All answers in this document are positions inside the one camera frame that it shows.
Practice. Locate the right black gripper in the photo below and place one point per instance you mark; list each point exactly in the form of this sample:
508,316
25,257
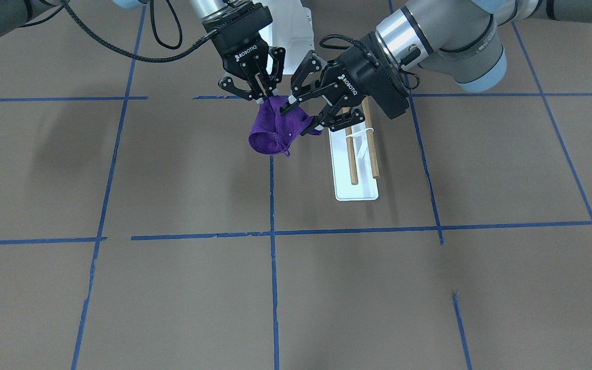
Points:
241,53

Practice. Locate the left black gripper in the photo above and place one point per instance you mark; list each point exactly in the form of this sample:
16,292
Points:
356,78

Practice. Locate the purple towel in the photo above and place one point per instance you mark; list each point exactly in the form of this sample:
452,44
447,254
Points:
273,133

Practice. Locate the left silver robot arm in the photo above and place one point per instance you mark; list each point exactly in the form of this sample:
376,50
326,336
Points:
457,38

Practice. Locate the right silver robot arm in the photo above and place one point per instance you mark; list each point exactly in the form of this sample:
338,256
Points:
23,14

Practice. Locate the rear wooden rack rod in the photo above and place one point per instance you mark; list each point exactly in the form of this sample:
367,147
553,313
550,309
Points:
372,150

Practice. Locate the wooden rack rod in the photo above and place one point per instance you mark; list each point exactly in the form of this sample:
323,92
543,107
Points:
351,156
372,150

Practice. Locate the front wooden rack rod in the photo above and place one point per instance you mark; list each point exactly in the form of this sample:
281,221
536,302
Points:
351,156

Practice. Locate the white towel rack base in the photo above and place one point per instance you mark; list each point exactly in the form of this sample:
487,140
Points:
367,189

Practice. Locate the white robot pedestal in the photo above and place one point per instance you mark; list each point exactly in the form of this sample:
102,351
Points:
291,29

